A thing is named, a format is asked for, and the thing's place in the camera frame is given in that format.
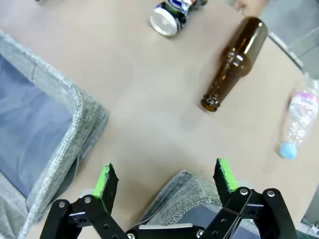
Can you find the person bare hand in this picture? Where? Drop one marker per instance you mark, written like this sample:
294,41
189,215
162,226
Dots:
251,6

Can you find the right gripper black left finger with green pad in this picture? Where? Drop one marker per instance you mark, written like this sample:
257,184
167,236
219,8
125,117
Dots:
104,189

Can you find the grey felt basket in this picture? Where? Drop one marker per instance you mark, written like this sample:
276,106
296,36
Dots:
84,117
184,191

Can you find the clear plastic bottle pink label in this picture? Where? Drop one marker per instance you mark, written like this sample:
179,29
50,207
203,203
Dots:
300,119

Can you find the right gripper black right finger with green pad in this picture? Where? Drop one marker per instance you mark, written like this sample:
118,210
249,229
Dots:
225,179

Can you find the crushed black Pepsi can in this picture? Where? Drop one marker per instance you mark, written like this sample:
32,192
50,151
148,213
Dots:
164,21

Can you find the brown glass beer bottle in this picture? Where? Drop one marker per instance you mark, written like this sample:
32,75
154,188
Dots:
236,59

